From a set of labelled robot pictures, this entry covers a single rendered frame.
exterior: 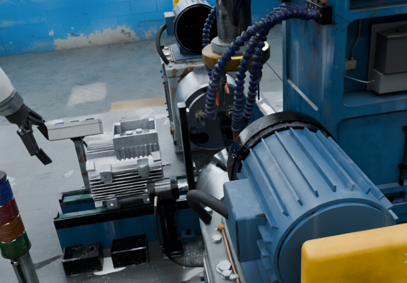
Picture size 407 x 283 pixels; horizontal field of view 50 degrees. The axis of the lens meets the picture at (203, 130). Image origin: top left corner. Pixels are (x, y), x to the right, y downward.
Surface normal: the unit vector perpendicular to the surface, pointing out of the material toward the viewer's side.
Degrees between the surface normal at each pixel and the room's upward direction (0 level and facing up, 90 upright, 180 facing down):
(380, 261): 90
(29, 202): 0
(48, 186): 0
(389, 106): 90
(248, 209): 0
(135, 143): 90
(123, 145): 90
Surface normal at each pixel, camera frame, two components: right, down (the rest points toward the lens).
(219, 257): -0.09, -0.89
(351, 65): 0.15, 0.43
